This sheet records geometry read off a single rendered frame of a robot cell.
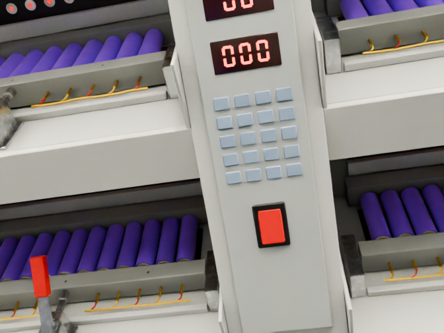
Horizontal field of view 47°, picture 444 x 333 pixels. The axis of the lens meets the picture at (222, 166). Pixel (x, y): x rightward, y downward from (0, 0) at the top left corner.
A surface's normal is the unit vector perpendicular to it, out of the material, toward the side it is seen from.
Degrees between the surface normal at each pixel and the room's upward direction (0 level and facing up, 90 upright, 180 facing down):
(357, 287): 111
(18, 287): 20
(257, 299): 90
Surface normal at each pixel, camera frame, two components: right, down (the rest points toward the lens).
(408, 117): -0.03, 0.58
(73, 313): -0.18, -0.80
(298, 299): -0.09, 0.26
